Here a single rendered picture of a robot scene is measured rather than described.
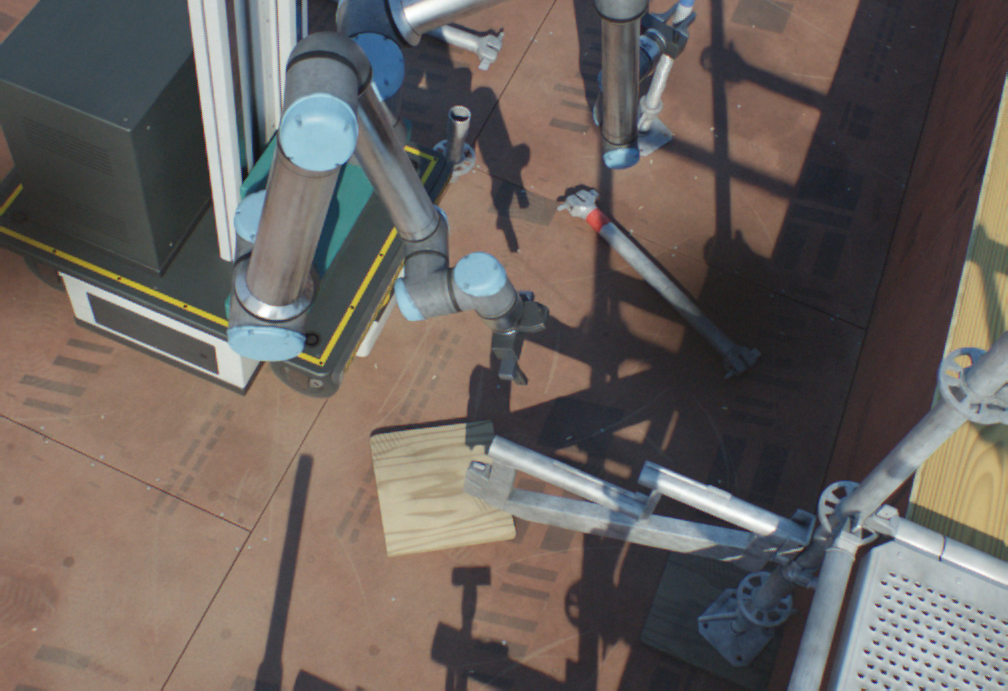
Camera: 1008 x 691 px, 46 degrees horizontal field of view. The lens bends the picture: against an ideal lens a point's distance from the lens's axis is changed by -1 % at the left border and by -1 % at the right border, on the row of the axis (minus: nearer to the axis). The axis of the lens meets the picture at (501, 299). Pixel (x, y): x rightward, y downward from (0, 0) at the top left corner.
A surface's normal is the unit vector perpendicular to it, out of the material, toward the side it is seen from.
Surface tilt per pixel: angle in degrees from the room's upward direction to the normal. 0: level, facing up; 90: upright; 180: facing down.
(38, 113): 90
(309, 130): 83
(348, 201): 0
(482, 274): 19
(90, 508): 0
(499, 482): 90
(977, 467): 0
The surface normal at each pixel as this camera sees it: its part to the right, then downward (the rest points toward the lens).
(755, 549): -0.38, 0.76
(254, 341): 0.02, 0.89
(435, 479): 0.12, -0.52
